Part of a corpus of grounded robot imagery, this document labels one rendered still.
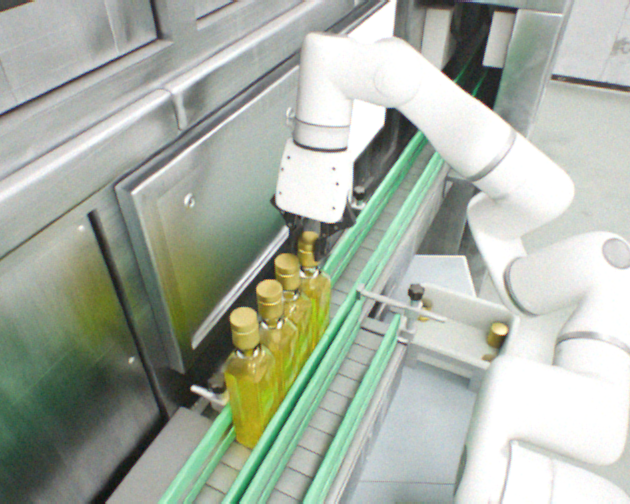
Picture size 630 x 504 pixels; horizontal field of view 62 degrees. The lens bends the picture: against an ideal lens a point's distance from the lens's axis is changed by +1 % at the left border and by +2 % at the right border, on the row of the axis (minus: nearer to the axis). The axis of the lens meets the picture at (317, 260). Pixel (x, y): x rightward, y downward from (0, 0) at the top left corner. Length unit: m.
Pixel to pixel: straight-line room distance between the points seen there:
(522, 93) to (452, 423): 0.95
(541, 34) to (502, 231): 0.87
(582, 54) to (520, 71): 2.88
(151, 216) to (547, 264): 0.50
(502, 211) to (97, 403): 0.60
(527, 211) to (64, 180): 0.55
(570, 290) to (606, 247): 0.07
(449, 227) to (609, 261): 1.20
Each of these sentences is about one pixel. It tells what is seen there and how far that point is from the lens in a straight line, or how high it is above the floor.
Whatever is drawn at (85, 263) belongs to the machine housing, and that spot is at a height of 1.25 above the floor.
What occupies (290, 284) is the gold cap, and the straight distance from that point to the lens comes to 0.74.
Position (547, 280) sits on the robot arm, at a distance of 0.74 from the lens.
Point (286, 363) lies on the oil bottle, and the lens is 0.77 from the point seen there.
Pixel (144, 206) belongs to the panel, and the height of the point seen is 1.29.
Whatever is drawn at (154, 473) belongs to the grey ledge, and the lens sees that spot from 0.89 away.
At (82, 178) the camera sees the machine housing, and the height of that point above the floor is 1.36.
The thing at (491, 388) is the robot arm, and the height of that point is 1.15.
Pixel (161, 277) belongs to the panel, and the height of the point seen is 1.18.
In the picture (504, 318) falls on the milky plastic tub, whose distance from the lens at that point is 1.18.
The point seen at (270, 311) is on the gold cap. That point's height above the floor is 1.13.
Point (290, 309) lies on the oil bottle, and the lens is 0.77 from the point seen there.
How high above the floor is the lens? 1.65
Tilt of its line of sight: 42 degrees down
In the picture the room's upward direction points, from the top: straight up
